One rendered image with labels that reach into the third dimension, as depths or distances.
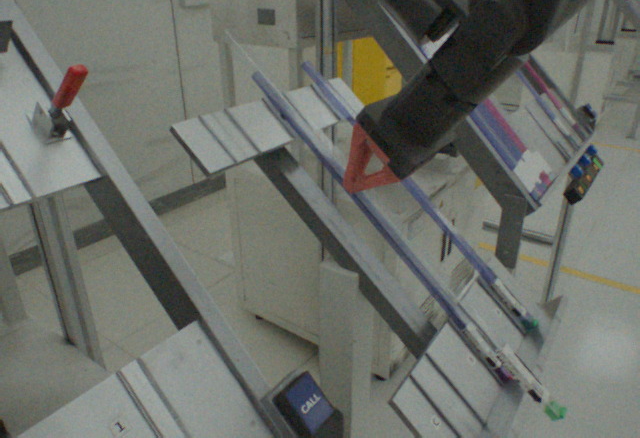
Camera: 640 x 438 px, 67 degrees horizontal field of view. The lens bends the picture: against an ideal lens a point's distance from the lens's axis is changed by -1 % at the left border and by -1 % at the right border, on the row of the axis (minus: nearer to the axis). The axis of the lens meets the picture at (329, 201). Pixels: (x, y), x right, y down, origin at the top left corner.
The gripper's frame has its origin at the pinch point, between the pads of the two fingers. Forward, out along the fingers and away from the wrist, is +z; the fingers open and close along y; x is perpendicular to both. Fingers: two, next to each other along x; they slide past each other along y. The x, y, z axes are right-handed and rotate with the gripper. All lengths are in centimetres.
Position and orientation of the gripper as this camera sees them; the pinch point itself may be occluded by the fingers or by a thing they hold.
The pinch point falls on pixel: (355, 181)
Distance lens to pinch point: 49.7
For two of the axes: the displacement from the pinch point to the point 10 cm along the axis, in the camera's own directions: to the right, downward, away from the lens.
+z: -5.4, 5.5, 6.4
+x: 6.4, 7.6, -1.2
